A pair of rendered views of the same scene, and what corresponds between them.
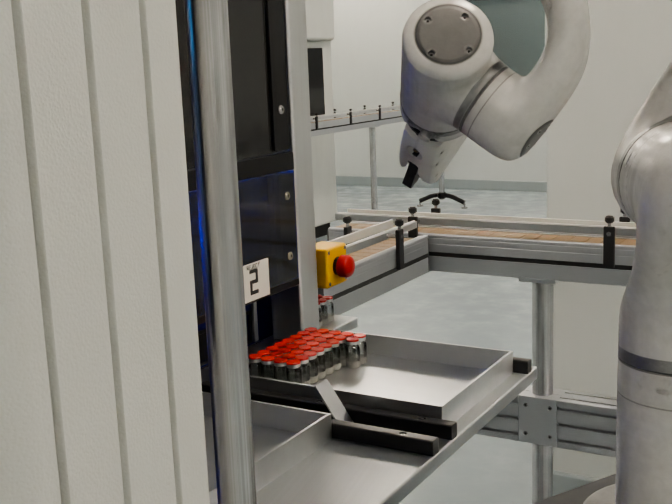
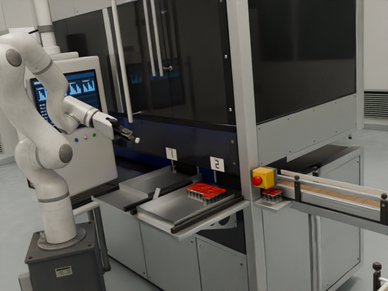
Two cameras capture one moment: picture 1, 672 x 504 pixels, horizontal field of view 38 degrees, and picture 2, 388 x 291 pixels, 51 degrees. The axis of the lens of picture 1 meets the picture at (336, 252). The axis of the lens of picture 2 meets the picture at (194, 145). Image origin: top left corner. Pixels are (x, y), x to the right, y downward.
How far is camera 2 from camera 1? 254 cm
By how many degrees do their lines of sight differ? 105
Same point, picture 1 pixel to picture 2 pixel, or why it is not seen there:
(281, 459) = (134, 191)
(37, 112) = not seen: hidden behind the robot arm
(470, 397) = (149, 216)
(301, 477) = (130, 197)
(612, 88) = not seen: outside the picture
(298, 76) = (237, 98)
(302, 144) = (240, 125)
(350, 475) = (125, 202)
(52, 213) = not seen: hidden behind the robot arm
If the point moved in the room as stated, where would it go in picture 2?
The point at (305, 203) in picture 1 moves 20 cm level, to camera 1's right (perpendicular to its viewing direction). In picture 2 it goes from (242, 148) to (231, 162)
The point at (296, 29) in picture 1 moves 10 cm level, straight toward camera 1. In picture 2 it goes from (236, 79) to (212, 81)
